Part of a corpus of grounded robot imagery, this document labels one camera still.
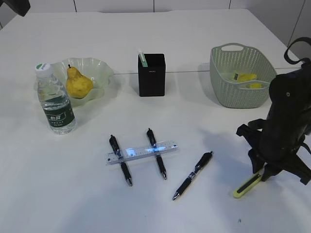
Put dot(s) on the black pen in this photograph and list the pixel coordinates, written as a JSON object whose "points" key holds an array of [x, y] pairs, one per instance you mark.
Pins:
{"points": [[158, 157], [116, 149], [198, 167]]}

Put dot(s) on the clear plastic ruler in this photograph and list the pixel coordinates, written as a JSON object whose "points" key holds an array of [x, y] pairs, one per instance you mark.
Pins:
{"points": [[130, 154]]}

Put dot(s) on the black square pen holder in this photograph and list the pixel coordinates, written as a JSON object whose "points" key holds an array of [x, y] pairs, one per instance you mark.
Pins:
{"points": [[151, 79]]}

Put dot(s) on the teal utility knife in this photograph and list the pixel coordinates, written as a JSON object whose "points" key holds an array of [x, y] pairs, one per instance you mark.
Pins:
{"points": [[142, 58]]}

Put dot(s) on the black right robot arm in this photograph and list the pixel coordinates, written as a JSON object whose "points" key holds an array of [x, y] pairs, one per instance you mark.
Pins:
{"points": [[290, 94]]}

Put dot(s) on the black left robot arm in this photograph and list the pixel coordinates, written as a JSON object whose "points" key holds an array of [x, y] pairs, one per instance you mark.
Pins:
{"points": [[20, 7]]}

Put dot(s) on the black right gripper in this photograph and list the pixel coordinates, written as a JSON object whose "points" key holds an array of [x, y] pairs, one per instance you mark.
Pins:
{"points": [[274, 154]]}

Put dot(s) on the clear water bottle green label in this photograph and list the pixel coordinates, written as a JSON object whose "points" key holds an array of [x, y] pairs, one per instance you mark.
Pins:
{"points": [[54, 100]]}

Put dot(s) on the green plastic woven basket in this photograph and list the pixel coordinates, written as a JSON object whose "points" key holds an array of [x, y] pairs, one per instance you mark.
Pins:
{"points": [[243, 59]]}

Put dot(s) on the yellow utility knife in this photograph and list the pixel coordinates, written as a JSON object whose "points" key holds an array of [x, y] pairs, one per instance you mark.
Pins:
{"points": [[248, 185]]}

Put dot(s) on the yellow pear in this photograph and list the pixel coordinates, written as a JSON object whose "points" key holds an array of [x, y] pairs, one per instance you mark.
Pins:
{"points": [[77, 85]]}

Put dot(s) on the yellow waste paper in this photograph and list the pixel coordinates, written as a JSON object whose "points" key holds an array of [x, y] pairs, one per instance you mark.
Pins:
{"points": [[246, 81]]}

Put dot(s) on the green wavy glass plate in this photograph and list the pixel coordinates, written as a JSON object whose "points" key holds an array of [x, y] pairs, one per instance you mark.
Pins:
{"points": [[96, 70]]}

